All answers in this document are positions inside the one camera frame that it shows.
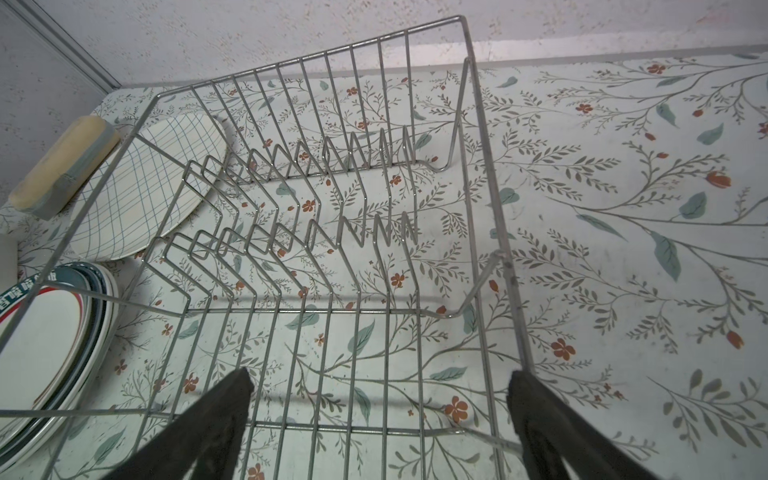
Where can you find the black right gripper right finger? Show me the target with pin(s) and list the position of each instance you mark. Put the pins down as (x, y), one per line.
(556, 440)

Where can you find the white blue grid plate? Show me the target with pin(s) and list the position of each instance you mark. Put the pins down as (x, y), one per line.
(163, 176)

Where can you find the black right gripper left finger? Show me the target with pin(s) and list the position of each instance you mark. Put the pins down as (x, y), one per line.
(204, 441)

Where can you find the tan oblong sponge block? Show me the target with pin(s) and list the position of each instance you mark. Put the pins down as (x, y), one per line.
(67, 165)

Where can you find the metal wire dish rack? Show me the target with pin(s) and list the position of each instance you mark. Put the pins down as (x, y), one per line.
(352, 256)

